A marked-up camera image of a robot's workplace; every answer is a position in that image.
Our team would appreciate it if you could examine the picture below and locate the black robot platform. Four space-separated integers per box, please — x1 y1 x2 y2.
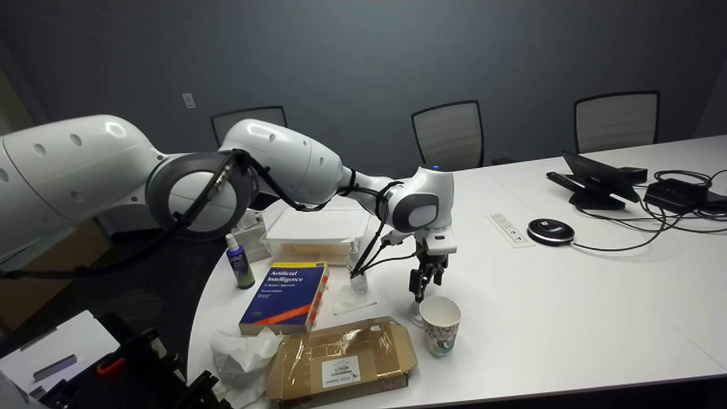
41 325 233 409

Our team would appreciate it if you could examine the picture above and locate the black speakerphone cable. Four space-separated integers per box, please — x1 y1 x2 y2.
570 203 677 258

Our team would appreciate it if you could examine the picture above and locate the brown cardboard box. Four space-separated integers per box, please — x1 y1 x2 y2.
267 317 420 409

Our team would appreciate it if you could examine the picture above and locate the grey mesh office chair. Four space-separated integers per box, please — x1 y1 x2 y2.
409 98 489 173
573 90 664 157
210 102 292 148

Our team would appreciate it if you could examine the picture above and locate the black adapter box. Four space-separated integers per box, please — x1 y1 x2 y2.
644 179 714 217

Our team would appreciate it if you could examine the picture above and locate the grey marker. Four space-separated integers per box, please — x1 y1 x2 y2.
32 352 79 384

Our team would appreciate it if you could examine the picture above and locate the patterned paper cup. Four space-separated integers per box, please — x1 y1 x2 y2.
418 294 463 362

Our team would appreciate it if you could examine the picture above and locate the blue book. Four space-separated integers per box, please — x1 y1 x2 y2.
238 259 332 338

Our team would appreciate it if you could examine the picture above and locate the white plastic storage box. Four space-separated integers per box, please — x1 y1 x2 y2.
263 200 377 269

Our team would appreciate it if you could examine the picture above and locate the table outlet strip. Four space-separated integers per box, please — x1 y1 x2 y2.
489 212 535 253

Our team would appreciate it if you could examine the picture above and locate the black adapter cable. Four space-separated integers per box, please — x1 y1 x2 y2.
652 168 727 237

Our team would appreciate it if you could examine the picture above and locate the round black speakerphone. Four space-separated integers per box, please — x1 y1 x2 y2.
528 217 579 250

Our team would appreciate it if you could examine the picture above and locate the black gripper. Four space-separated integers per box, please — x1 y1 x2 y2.
408 248 454 305

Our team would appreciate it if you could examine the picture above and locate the black conference display device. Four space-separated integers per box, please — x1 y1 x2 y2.
546 152 652 215

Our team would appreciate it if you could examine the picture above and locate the crumpled white paper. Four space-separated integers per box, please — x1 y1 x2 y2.
210 325 284 393

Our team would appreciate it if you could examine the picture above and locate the blue bottle with white cap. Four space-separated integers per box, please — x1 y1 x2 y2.
225 233 260 291

